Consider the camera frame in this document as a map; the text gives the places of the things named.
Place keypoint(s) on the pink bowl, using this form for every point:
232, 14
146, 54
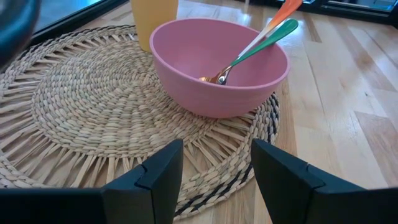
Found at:
211, 96

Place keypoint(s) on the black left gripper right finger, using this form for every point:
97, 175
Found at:
280, 180

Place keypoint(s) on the yellow cup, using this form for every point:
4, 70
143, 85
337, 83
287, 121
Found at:
154, 21

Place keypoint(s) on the round woven straw placemat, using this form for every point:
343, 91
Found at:
93, 109

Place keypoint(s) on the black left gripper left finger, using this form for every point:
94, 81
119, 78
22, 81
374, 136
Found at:
155, 186

